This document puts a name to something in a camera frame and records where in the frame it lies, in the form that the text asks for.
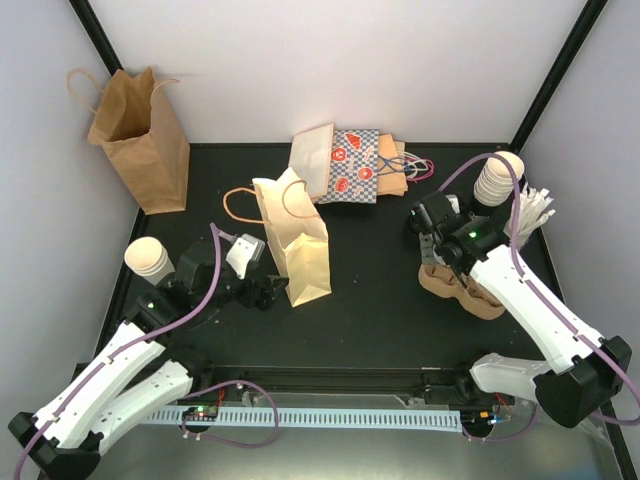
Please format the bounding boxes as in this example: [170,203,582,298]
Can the stack of white paper cups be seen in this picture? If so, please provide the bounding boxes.
[474,151,525,207]

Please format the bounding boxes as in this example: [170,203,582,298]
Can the small circuit board with LEDs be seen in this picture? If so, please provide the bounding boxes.
[182,405,219,422]

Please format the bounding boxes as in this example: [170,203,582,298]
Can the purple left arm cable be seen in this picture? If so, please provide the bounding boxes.
[12,222,236,480]

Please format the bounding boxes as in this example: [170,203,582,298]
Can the white flat paper bag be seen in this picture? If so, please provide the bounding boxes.
[288,123,334,201]

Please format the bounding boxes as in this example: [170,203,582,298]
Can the light blue slotted cable duct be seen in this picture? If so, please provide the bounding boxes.
[187,407,462,433]

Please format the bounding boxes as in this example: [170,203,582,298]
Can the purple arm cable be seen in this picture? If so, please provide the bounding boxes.
[12,222,236,480]
[437,152,640,427]

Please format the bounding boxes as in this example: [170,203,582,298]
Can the glass of wrapped stirrers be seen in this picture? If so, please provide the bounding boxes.
[504,183,555,250]

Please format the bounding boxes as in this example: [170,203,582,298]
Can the brown flat paper bag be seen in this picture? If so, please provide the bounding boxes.
[377,134,408,196]

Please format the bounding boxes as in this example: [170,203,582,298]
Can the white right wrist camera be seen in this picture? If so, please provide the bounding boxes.
[445,195,460,214]

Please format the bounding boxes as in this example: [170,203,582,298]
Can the cream paper bag with handles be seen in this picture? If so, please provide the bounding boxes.
[222,168,332,307]

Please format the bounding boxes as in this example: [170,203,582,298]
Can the black right frame post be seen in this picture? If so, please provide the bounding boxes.
[510,0,608,153]

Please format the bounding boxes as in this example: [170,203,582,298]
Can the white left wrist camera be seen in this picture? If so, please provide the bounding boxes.
[225,234,265,280]

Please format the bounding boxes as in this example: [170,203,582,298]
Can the coloured bag handle cords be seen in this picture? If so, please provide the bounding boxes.
[377,149,436,182]

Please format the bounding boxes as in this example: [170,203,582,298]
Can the blue checkered paper bag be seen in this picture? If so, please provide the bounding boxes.
[316,129,380,204]

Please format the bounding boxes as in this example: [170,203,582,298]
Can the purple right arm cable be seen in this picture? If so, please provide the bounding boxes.
[437,152,640,427]

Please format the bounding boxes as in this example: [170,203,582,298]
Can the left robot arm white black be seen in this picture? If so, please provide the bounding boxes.
[8,234,288,479]

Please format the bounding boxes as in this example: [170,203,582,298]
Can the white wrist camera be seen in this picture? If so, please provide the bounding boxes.
[445,195,460,214]
[225,234,265,280]

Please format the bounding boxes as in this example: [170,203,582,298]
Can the left stack of paper cups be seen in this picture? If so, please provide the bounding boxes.
[124,236,175,286]

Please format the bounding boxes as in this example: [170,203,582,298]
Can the purple cable loop at front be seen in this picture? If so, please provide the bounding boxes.
[179,379,281,447]

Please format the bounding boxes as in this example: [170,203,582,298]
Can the standing brown paper bag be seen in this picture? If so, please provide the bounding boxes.
[66,67,190,215]

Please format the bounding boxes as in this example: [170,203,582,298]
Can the black frame post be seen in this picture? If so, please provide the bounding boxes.
[69,0,123,76]
[510,0,608,153]

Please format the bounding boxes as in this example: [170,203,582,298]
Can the black left frame post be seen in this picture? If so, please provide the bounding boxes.
[69,0,123,76]

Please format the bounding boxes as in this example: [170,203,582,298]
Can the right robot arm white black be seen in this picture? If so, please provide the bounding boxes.
[407,191,632,428]

